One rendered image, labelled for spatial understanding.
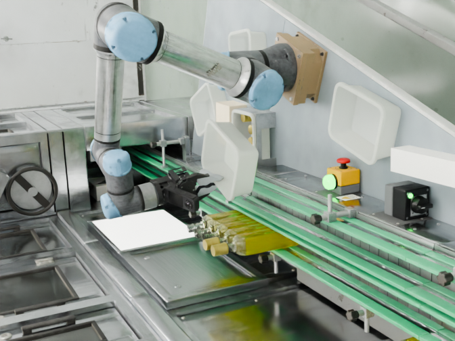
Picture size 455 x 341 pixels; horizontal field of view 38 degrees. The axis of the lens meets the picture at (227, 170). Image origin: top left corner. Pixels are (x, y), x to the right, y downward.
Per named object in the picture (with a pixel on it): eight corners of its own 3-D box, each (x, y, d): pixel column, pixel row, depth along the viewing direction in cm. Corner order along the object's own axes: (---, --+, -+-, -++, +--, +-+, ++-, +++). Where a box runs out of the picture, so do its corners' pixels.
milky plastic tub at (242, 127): (252, 164, 252) (232, 167, 249) (251, 106, 247) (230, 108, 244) (275, 173, 237) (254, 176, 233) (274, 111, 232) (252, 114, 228)
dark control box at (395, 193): (408, 208, 175) (383, 213, 171) (409, 179, 173) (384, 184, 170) (430, 216, 168) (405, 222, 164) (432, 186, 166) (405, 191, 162)
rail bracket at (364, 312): (386, 321, 170) (344, 333, 164) (386, 296, 168) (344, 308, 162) (397, 327, 166) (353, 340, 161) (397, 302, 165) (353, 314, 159)
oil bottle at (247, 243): (290, 240, 209) (229, 252, 200) (289, 223, 208) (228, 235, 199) (299, 245, 204) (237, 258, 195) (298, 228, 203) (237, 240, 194)
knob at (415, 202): (424, 211, 167) (433, 214, 164) (409, 214, 165) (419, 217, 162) (424, 193, 166) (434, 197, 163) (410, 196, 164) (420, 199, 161)
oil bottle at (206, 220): (254, 221, 229) (198, 232, 220) (254, 206, 228) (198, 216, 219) (263, 225, 224) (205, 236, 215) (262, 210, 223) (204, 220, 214)
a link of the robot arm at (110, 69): (86, -8, 176) (81, 159, 196) (97, 2, 167) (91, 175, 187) (128, -6, 180) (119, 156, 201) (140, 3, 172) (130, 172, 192)
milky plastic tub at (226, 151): (231, 113, 199) (206, 115, 195) (267, 149, 182) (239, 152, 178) (225, 162, 208) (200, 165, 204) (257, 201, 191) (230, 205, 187)
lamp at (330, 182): (328, 187, 195) (320, 188, 193) (328, 172, 194) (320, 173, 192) (338, 190, 191) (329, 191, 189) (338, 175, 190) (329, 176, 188)
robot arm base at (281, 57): (275, 38, 209) (247, 39, 205) (299, 49, 197) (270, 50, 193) (271, 84, 215) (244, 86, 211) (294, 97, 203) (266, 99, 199)
